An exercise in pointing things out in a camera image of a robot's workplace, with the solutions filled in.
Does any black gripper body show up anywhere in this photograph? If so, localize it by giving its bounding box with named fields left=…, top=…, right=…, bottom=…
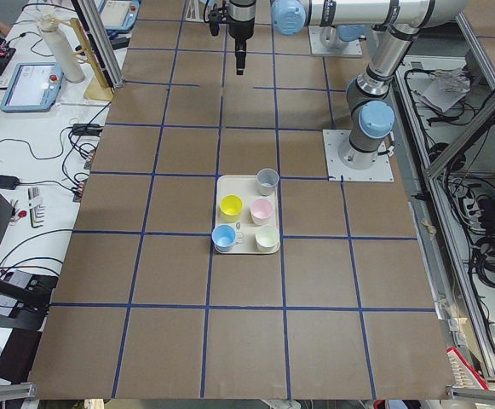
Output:
left=227, top=0, right=256, bottom=41

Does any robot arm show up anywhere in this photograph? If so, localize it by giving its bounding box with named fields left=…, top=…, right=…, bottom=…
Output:
left=271, top=1, right=467, bottom=170

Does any grey cup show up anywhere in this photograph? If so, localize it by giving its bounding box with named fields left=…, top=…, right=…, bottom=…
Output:
left=256, top=168, right=279, bottom=196

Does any yellow cup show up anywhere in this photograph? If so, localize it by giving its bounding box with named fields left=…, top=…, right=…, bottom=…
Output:
left=219, top=194, right=244, bottom=223

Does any pink cup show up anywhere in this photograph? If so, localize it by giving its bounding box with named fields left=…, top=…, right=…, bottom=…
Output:
left=250, top=198, right=273, bottom=226

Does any blue cup on tray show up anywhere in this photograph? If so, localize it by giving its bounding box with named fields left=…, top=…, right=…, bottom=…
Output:
left=211, top=224, right=244, bottom=252

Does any pale green cup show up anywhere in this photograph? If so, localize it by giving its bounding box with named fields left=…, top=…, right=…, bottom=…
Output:
left=255, top=226, right=279, bottom=252

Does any blue teach pendant far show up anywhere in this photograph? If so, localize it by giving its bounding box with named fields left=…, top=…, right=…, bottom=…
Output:
left=97, top=0, right=141, bottom=33

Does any blue teach pendant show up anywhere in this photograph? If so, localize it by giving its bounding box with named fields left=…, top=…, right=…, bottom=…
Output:
left=97, top=0, right=141, bottom=33
left=0, top=63, right=63, bottom=113

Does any wooden mug tree stand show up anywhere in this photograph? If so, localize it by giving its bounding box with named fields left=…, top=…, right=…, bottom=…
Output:
left=69, top=18, right=113, bottom=101

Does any beige tray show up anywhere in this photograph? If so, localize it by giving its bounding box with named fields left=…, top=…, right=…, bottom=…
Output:
left=215, top=176, right=280, bottom=255

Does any blue teach pendant near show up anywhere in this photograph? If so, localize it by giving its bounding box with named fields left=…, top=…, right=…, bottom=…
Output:
left=0, top=63, right=63, bottom=113

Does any hex key set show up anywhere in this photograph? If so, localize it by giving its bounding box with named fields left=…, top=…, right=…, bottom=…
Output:
left=27, top=187, right=45, bottom=228

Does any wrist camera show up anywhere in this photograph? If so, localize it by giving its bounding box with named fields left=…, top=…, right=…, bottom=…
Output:
left=206, top=3, right=227, bottom=37

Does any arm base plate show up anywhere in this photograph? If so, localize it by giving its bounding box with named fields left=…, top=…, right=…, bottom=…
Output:
left=323, top=130, right=394, bottom=183
left=308, top=25, right=365, bottom=58

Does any aluminium frame post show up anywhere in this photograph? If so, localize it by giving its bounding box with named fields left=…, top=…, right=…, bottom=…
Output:
left=72, top=0, right=124, bottom=89

